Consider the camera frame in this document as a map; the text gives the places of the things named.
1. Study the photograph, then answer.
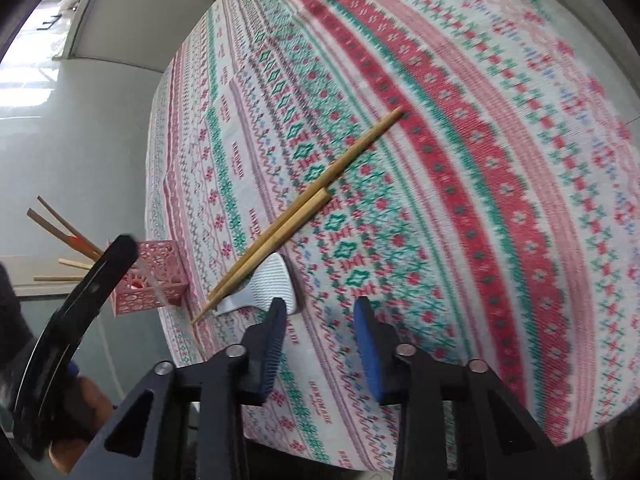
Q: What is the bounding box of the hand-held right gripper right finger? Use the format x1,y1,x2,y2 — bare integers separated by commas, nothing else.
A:
353,296,581,480

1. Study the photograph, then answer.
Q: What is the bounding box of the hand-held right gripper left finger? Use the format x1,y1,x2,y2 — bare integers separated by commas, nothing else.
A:
70,297,290,480

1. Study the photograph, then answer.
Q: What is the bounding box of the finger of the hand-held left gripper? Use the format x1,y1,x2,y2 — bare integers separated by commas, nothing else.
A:
57,234,140,314

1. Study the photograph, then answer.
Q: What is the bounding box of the pink lattice utensil holder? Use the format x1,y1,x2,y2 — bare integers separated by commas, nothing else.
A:
107,239,191,317

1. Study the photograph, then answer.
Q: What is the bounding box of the person's left hand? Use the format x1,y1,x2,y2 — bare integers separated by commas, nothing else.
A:
47,376,117,476

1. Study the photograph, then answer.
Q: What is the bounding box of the white plastic rice paddle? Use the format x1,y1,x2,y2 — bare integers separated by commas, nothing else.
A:
214,253,302,317

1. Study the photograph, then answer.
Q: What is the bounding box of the white kitchen cabinet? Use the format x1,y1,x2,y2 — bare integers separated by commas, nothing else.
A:
65,0,253,70

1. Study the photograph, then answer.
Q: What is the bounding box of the patterned striped tablecloth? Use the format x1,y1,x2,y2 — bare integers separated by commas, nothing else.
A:
144,0,640,472

